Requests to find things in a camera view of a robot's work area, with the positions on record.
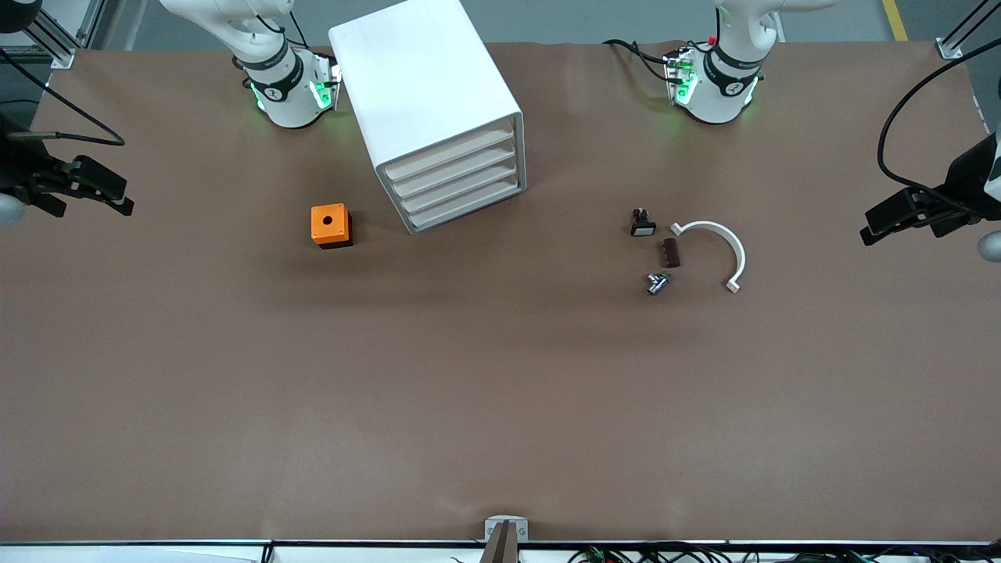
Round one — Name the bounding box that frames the black cable bundle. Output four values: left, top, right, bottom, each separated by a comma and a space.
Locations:
567, 545, 1001, 563

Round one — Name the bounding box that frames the white curved plastic bracket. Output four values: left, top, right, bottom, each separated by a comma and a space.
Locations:
670, 221, 747, 295

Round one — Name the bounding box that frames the dark camera mount strut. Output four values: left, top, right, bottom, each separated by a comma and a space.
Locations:
479, 522, 520, 563

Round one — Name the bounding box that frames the black left base cable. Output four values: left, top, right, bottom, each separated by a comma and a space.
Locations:
602, 38, 681, 83

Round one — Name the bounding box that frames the black right base cable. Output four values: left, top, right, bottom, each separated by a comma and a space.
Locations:
258, 6, 314, 49

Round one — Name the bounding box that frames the orange button enclosure box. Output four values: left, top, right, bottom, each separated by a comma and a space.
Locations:
310, 203, 353, 250

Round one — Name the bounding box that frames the aluminium frame post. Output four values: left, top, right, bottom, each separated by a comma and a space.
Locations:
23, 0, 106, 70
936, 0, 1001, 60

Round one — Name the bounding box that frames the black base cable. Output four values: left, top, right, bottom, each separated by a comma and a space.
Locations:
602, 38, 681, 83
258, 6, 314, 49

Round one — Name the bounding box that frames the brown table mat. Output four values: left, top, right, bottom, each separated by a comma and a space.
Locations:
0, 41, 1001, 546

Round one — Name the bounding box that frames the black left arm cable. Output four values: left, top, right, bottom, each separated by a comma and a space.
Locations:
877, 39, 1001, 235

